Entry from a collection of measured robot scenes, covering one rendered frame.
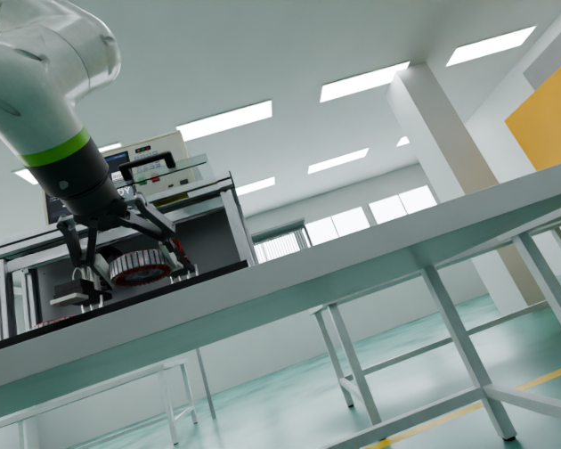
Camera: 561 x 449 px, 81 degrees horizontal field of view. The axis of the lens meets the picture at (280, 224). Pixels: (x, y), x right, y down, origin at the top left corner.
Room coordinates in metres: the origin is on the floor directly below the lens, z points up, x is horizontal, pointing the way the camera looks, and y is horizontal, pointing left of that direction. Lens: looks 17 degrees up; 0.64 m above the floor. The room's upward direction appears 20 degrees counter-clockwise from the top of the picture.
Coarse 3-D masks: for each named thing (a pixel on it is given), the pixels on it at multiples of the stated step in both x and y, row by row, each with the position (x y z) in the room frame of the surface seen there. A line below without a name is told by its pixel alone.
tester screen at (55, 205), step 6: (120, 156) 0.85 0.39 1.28; (108, 162) 0.85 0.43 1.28; (114, 162) 0.85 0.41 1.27; (120, 162) 0.85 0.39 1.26; (114, 168) 0.85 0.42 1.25; (108, 174) 0.85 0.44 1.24; (48, 198) 0.83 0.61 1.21; (54, 198) 0.83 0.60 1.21; (48, 204) 0.83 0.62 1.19; (54, 204) 0.83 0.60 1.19; (60, 204) 0.83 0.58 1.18; (54, 210) 0.83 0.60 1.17; (60, 210) 0.83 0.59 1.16
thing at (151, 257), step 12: (144, 252) 0.56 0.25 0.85; (156, 252) 0.57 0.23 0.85; (120, 264) 0.55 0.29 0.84; (132, 264) 0.55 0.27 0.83; (144, 264) 0.56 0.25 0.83; (156, 264) 0.57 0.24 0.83; (168, 264) 0.60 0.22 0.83; (120, 276) 0.56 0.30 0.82; (132, 276) 0.60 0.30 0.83; (144, 276) 0.63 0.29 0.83; (156, 276) 0.63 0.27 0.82
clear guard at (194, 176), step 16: (192, 160) 0.62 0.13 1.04; (144, 176) 0.60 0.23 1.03; (160, 176) 0.59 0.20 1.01; (176, 176) 0.70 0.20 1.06; (192, 176) 0.73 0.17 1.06; (208, 176) 0.75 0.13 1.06; (128, 192) 0.70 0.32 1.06; (144, 192) 0.72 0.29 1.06; (160, 192) 0.75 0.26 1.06; (176, 192) 0.78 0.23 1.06; (192, 192) 0.81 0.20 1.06; (208, 192) 0.84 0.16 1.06; (160, 208) 0.83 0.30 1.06; (176, 208) 0.87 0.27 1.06
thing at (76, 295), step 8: (80, 280) 0.76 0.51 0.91; (56, 288) 0.75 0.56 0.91; (64, 288) 0.75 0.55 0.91; (72, 288) 0.76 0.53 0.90; (80, 288) 0.76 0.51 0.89; (88, 288) 0.78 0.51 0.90; (56, 296) 0.75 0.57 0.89; (64, 296) 0.75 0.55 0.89; (72, 296) 0.73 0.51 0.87; (80, 296) 0.75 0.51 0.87; (88, 296) 0.80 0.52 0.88; (96, 296) 0.82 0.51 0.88; (104, 296) 0.86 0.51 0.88; (56, 304) 0.74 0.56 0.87; (64, 304) 0.76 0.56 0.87; (72, 304) 0.82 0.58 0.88; (80, 304) 0.84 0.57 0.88; (88, 304) 0.87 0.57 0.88
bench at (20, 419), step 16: (160, 368) 3.51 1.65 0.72; (112, 384) 3.46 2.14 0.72; (160, 384) 3.54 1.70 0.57; (64, 400) 3.41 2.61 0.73; (192, 400) 4.35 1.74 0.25; (16, 416) 3.36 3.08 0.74; (32, 416) 3.79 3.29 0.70; (192, 416) 4.32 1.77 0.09; (128, 432) 4.24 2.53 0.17; (176, 432) 3.58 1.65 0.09; (80, 448) 4.18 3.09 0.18
